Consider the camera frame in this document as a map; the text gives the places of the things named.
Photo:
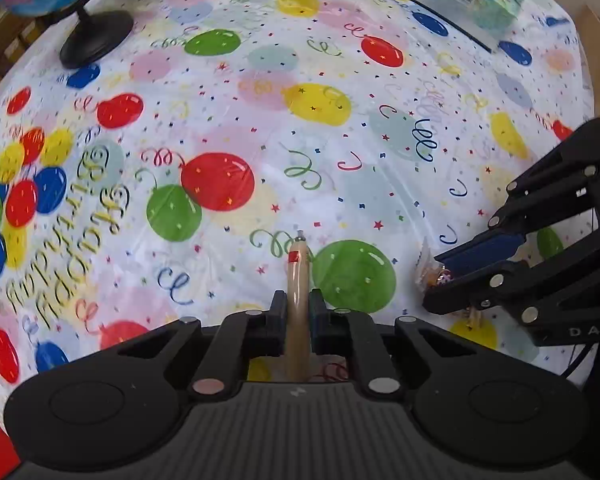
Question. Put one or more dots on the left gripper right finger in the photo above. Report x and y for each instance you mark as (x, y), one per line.
(365, 345)

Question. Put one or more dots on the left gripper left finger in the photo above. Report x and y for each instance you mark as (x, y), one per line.
(230, 347)

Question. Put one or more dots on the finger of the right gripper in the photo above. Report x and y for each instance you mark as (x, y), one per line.
(483, 250)
(482, 289)

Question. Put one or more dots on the small brown candy packet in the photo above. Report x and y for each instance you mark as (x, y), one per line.
(428, 271)

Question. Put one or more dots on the beige sausage stick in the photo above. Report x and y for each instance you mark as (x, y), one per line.
(297, 342)

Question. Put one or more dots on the wooden chair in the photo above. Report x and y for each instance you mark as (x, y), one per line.
(17, 34)

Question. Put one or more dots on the birthday balloon tablecloth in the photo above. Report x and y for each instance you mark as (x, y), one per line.
(170, 178)

